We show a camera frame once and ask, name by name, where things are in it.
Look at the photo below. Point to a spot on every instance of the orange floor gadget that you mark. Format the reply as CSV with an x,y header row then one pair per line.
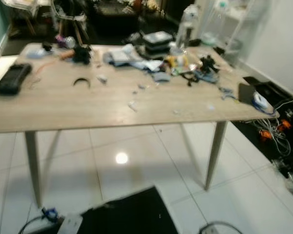
x,y
266,134
284,125

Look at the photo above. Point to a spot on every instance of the black floor mat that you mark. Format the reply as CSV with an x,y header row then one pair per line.
x,y
132,214
283,95

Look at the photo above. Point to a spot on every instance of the white and blue gadget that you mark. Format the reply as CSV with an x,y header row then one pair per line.
x,y
260,101

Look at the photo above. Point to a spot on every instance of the small brown cardboard box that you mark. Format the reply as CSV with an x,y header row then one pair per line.
x,y
245,92

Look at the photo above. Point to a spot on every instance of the clear acrylic chair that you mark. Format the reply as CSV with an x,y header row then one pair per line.
x,y
244,29

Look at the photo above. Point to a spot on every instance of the black tangled gadget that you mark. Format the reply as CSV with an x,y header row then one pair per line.
x,y
208,63

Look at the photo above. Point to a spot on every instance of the tall clear plastic bottle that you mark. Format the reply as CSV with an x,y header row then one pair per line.
x,y
187,27

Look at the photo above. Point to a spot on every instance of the stacked black food containers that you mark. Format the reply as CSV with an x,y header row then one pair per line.
x,y
157,43

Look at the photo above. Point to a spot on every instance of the light wooden table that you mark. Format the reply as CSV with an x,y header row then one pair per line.
x,y
136,117

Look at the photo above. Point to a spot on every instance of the grey blue cloth pile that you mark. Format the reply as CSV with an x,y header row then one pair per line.
x,y
122,57

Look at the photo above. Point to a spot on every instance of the black bulky gadget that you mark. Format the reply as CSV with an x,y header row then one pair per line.
x,y
82,53

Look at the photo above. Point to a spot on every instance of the purple and silver gadget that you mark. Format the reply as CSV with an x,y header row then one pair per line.
x,y
64,41

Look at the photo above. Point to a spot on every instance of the light blue cloth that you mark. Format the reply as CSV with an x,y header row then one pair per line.
x,y
38,52

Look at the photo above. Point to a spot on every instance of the black zipped case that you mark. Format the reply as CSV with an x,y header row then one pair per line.
x,y
12,78

